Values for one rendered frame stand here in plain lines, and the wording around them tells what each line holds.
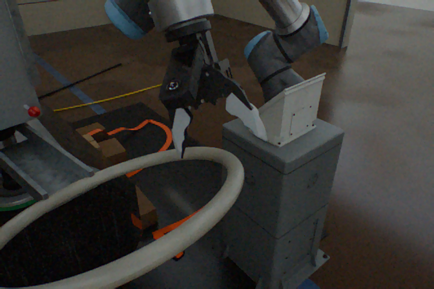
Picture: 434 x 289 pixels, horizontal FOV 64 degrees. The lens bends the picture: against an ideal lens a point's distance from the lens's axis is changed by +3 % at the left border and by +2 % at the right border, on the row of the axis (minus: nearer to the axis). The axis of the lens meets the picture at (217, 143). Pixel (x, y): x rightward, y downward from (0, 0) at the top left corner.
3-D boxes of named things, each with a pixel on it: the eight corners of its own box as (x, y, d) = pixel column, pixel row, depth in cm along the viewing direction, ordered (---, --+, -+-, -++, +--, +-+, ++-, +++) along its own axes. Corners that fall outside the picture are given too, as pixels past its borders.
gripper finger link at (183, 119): (191, 148, 63) (206, 103, 59) (179, 161, 57) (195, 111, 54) (175, 142, 63) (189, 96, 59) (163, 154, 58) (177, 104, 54)
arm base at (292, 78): (285, 99, 161) (275, 80, 161) (314, 79, 145) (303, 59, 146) (258, 110, 150) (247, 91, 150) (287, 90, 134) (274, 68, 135)
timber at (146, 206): (157, 222, 220) (156, 208, 214) (141, 231, 214) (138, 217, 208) (137, 197, 240) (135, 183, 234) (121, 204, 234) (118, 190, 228)
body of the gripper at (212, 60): (239, 91, 58) (218, 19, 55) (227, 102, 51) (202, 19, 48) (198, 102, 61) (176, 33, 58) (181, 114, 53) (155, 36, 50)
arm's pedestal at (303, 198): (266, 210, 231) (278, 95, 185) (330, 258, 199) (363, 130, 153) (208, 248, 204) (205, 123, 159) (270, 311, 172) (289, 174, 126)
